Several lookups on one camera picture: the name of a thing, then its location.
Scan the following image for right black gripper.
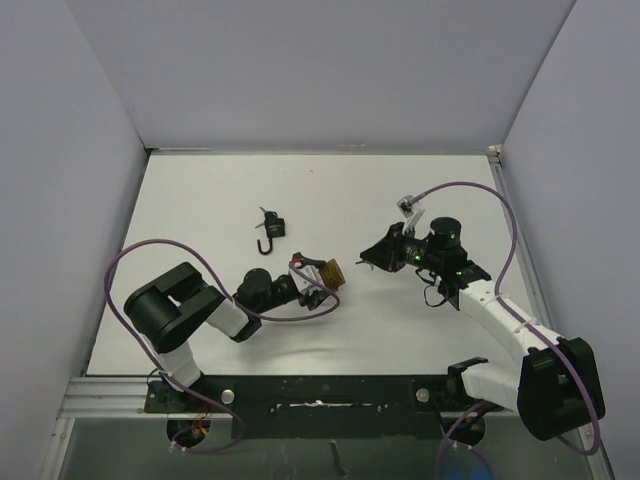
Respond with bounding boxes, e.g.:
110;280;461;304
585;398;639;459
361;222;442;273

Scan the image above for brass padlock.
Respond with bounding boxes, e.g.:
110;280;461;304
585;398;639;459
318;259;346;291

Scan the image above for black padlock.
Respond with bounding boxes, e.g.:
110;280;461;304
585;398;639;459
256;216;286;256

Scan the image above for black-headed keys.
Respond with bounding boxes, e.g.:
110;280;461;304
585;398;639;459
255;207;278;229

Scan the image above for small silver keys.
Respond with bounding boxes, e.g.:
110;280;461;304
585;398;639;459
354;259;376;271

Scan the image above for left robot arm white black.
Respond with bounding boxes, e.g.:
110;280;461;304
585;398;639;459
124;253;346;411

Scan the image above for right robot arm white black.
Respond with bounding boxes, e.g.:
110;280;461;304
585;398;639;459
359;217;605;440

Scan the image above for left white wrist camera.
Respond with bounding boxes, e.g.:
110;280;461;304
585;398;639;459
289;264;324;295

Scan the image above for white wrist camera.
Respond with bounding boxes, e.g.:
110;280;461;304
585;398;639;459
396;195;424;234
289;264;324;295

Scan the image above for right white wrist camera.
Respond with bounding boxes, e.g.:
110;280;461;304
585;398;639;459
396;195;424;234

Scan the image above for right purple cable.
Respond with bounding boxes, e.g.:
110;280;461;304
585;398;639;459
409;181;603;480

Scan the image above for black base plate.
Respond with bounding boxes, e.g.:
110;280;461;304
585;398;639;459
144;375;474;447

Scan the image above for aluminium right rail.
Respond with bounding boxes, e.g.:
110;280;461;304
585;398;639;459
487;144;615;479

